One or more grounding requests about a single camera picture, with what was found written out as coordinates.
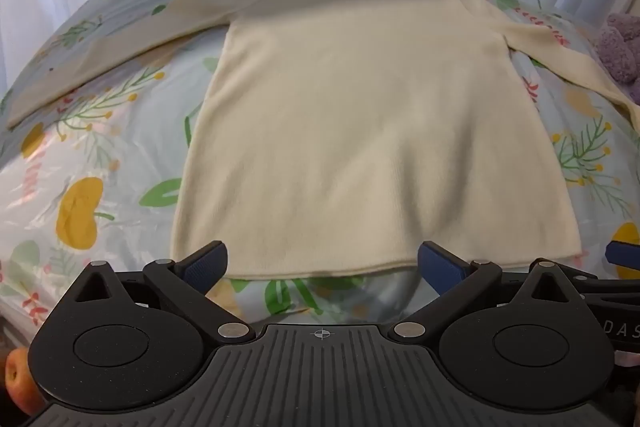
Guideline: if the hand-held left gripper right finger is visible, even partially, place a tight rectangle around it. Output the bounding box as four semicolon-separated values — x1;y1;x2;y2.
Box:
387;240;593;345

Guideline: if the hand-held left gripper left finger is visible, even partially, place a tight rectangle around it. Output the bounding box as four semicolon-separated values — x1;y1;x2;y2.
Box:
52;240;257;345

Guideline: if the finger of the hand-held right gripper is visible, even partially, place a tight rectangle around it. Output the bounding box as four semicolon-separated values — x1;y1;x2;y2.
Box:
562;238;640;297

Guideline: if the cream long-sleeve sweater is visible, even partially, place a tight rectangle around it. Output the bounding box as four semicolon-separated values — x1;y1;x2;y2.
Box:
7;0;640;282

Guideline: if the floral bed sheet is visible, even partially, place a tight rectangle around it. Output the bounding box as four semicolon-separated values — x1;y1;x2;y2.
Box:
0;0;640;350

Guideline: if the purple plush toy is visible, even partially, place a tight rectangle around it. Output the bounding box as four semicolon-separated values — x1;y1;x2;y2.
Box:
595;12;640;105

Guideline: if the orange round fruit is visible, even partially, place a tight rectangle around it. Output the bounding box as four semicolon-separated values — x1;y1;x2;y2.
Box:
4;347;47;416

